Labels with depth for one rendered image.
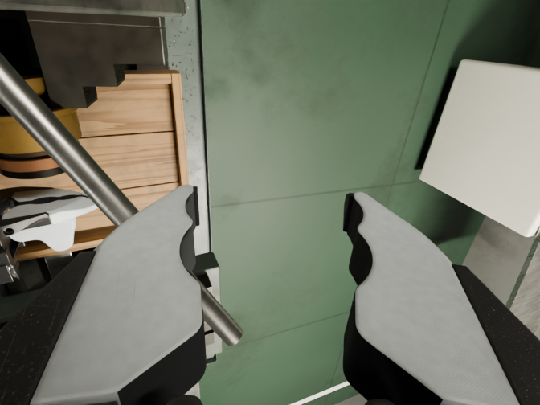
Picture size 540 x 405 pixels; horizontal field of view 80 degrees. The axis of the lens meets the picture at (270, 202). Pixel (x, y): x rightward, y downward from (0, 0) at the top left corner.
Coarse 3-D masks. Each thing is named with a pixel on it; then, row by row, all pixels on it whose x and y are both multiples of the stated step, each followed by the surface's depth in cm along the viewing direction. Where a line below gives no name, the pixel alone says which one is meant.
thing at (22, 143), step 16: (32, 80) 29; (48, 96) 30; (64, 112) 30; (0, 128) 28; (16, 128) 28; (0, 144) 29; (16, 144) 29; (32, 144) 29; (0, 160) 30; (16, 160) 30; (32, 160) 30; (48, 160) 31; (16, 176) 31; (32, 176) 31; (48, 176) 32
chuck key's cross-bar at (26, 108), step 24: (0, 72) 12; (0, 96) 12; (24, 96) 12; (24, 120) 12; (48, 120) 13; (48, 144) 13; (72, 144) 13; (72, 168) 13; (96, 168) 14; (96, 192) 14; (120, 192) 14; (120, 216) 14; (216, 312) 17; (240, 336) 18
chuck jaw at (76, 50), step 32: (32, 32) 27; (64, 32) 27; (96, 32) 28; (128, 32) 28; (160, 32) 29; (64, 64) 29; (96, 64) 29; (160, 64) 30; (64, 96) 30; (96, 96) 33
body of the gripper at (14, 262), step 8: (0, 200) 36; (8, 200) 36; (0, 208) 36; (8, 208) 36; (0, 240) 34; (8, 240) 37; (0, 248) 34; (8, 248) 35; (16, 248) 38; (0, 256) 34; (8, 256) 35; (0, 264) 35; (8, 264) 35; (16, 264) 37; (0, 272) 35; (8, 272) 35; (16, 272) 37; (0, 280) 35; (8, 280) 36
